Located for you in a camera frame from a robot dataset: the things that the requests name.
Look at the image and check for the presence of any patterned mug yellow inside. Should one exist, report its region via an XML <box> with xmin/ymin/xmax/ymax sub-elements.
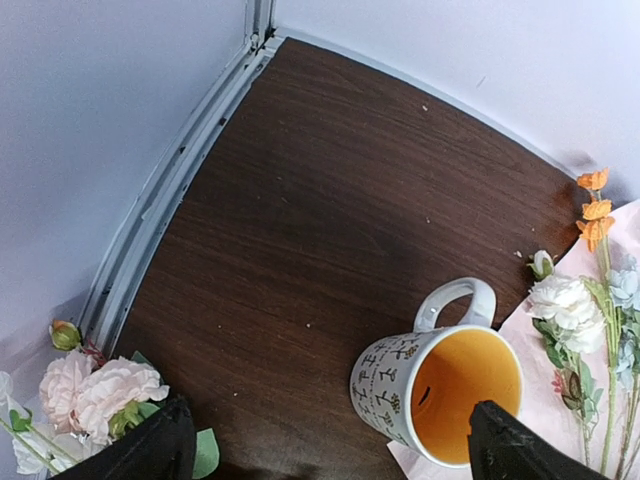
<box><xmin>349</xmin><ymin>277</ymin><xmax>523</xmax><ymax>468</ymax></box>

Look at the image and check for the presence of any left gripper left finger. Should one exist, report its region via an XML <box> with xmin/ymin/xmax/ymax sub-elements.
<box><xmin>55</xmin><ymin>397</ymin><xmax>196</xmax><ymax>480</ymax></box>

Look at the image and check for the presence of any purple pink wrapping paper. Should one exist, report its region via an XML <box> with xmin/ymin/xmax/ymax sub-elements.
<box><xmin>387</xmin><ymin>199</ymin><xmax>640</xmax><ymax>480</ymax></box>

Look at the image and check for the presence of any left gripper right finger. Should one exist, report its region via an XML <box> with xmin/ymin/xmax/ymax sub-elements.
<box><xmin>468</xmin><ymin>401</ymin><xmax>606</xmax><ymax>480</ymax></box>

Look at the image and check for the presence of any left aluminium frame post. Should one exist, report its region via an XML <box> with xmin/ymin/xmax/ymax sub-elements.
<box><xmin>79</xmin><ymin>1</ymin><xmax>275</xmax><ymax>356</ymax></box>

